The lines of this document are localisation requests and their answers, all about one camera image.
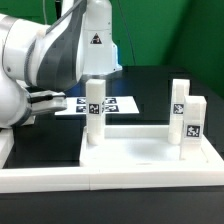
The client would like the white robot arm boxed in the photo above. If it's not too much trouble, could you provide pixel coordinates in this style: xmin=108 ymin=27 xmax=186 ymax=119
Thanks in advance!
xmin=0 ymin=0 xmax=121 ymax=128

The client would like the white desk top tray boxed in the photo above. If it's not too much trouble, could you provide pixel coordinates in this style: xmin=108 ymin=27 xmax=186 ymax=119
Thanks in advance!
xmin=79 ymin=125 xmax=222 ymax=167

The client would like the white marker base plate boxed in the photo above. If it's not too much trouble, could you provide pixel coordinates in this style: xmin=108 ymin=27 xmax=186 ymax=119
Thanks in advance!
xmin=56 ymin=96 xmax=139 ymax=116

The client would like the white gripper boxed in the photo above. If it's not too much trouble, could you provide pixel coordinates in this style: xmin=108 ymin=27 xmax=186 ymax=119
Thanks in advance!
xmin=30 ymin=91 xmax=67 ymax=116

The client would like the white L-shaped corner fence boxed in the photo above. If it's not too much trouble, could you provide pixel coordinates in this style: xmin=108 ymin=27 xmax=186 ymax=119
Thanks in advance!
xmin=0 ymin=130 xmax=224 ymax=193

